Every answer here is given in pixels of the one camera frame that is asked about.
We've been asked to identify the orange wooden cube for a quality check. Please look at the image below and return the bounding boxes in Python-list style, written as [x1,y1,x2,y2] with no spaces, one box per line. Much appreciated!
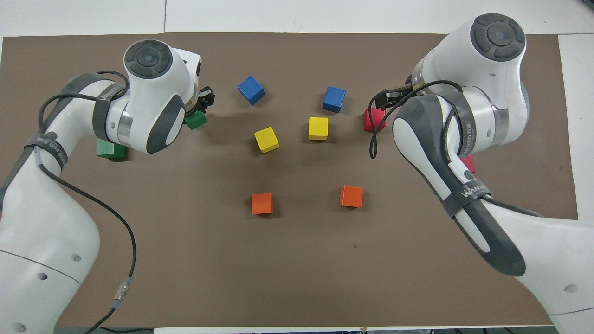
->
[339,186,364,208]
[251,193,274,215]

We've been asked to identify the yellow wooden cube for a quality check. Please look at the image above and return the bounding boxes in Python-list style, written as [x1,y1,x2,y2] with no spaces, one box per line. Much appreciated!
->
[254,126,280,154]
[308,116,329,141]

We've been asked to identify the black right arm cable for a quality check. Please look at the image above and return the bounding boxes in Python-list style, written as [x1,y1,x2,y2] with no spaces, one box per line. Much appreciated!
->
[369,80,465,160]

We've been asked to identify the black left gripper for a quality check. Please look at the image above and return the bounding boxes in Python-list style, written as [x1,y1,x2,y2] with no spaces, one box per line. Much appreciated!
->
[186,86,216,116]

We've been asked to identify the blue wooden cube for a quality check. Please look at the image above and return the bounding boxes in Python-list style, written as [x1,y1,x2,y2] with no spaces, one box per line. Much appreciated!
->
[237,75,265,106]
[322,86,347,114]

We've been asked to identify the green wooden cube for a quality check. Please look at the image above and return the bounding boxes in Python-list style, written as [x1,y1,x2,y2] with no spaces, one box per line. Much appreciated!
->
[184,110,208,130]
[96,138,127,161]

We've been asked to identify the brown table mat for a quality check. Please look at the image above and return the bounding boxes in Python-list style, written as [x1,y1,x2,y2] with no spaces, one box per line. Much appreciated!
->
[0,32,590,328]

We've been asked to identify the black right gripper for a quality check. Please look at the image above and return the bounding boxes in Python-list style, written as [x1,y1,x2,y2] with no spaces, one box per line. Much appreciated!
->
[370,85,414,110]

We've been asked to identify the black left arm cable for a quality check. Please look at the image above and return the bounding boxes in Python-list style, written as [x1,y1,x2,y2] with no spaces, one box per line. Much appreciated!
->
[38,70,137,334]

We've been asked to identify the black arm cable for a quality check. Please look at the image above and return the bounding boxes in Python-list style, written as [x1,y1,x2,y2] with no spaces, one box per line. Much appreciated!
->
[369,80,465,160]
[38,70,137,334]

